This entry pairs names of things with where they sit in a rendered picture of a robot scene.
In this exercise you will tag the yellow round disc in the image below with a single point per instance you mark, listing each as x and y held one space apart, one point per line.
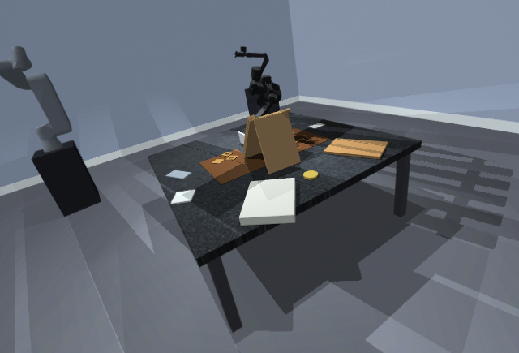
310 175

